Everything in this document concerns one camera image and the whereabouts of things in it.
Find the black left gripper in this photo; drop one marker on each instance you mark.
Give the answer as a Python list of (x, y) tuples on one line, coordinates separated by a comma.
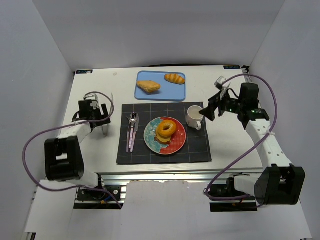
[(104, 119)]

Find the pink handled spoon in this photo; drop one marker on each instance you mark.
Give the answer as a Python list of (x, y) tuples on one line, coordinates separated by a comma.
[(133, 120)]

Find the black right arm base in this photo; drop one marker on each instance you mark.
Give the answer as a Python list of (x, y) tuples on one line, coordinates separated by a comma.
[(229, 200)]

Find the striped crescent roll bread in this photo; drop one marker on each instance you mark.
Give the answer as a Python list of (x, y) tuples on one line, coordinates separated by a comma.
[(174, 78)]

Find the pale triangular scone bread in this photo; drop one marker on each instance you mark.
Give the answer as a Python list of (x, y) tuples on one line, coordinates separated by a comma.
[(148, 86)]

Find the white ceramic mug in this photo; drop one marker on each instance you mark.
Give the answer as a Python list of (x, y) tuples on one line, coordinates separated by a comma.
[(194, 118)]

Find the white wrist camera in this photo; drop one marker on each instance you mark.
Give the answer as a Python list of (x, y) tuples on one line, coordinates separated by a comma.
[(91, 96), (221, 85)]

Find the orange glazed donut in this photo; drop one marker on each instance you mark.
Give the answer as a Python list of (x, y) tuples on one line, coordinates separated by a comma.
[(166, 128)]

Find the aluminium frame rail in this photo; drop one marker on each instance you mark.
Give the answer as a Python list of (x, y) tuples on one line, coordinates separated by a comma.
[(206, 176)]

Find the brown cake slice bread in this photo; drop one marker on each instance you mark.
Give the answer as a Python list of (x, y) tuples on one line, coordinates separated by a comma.
[(163, 140)]

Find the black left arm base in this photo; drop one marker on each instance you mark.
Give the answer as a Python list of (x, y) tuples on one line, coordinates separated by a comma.
[(96, 200)]

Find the pink handled knife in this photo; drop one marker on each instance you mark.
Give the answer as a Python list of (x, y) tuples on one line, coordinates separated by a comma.
[(136, 126)]

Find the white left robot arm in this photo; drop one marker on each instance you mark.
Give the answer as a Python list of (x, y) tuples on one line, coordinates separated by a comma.
[(63, 156)]

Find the red and teal plate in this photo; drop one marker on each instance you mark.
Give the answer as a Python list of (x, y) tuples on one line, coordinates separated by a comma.
[(178, 139)]

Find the dark grid placemat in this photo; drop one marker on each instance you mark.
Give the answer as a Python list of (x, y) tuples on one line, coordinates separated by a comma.
[(195, 150)]

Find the blue plastic tray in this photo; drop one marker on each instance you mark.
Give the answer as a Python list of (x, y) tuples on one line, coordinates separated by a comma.
[(170, 92)]

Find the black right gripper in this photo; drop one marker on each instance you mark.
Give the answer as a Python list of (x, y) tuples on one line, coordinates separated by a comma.
[(216, 104)]

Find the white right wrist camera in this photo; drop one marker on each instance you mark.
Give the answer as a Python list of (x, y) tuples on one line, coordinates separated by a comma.
[(221, 85)]

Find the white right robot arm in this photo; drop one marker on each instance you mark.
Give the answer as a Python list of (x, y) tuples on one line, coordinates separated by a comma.
[(280, 182)]

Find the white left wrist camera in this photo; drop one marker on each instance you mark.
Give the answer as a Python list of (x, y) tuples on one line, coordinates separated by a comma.
[(91, 96)]

